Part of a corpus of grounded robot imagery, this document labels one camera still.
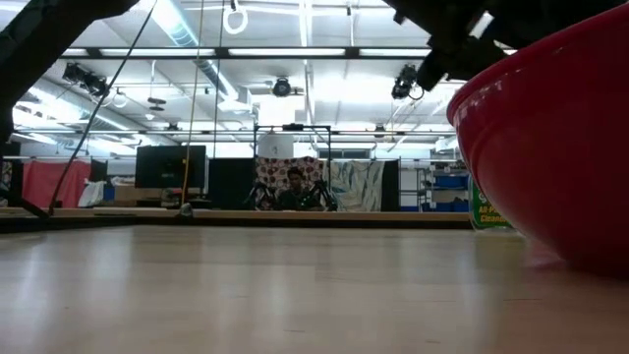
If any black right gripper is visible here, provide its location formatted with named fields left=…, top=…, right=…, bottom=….
left=382, top=0, right=626, bottom=93

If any large red plastic bowl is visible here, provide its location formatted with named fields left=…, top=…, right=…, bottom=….
left=445, top=2, right=629, bottom=277

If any metal storage shelf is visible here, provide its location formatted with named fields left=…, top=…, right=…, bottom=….
left=416, top=165, right=472, bottom=213

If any black ceiling spotlight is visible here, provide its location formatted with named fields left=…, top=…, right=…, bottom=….
left=390, top=63, right=425, bottom=101
left=61, top=62, right=111, bottom=98
left=271, top=76, right=294, bottom=98

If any blue storage bin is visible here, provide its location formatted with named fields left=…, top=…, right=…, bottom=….
left=433, top=174, right=469, bottom=190

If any cleaner spray bottle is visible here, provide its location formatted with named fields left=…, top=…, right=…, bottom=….
left=467, top=175, right=515, bottom=232

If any leaf patterned cloth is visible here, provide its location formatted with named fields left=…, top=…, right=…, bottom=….
left=322, top=158, right=387, bottom=213

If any white cylinder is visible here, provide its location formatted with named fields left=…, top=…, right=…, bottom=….
left=257, top=133, right=296, bottom=160

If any person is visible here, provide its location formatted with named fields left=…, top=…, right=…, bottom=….
left=276, top=166, right=328, bottom=213

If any floral patterned cloth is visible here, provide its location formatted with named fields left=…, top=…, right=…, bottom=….
left=255, top=155, right=326, bottom=211

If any beige wooden desk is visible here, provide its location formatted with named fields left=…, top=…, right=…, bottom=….
left=0, top=206, right=474, bottom=223

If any black partition panel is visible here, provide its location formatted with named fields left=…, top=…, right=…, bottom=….
left=207, top=157, right=257, bottom=211

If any black computer monitor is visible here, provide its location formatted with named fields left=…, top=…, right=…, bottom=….
left=135, top=144, right=208, bottom=190

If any red cloth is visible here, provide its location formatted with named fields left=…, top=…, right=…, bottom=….
left=21, top=158, right=93, bottom=209

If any white hanging ring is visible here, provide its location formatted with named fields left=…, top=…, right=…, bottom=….
left=221, top=2, right=250, bottom=36

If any black metal table frame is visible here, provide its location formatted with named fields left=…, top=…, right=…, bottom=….
left=0, top=217, right=474, bottom=234

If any yellow hanging cable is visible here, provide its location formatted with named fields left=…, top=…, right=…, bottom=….
left=180, top=0, right=205, bottom=206

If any long black cable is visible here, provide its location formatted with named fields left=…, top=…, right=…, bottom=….
left=47, top=0, right=160, bottom=217

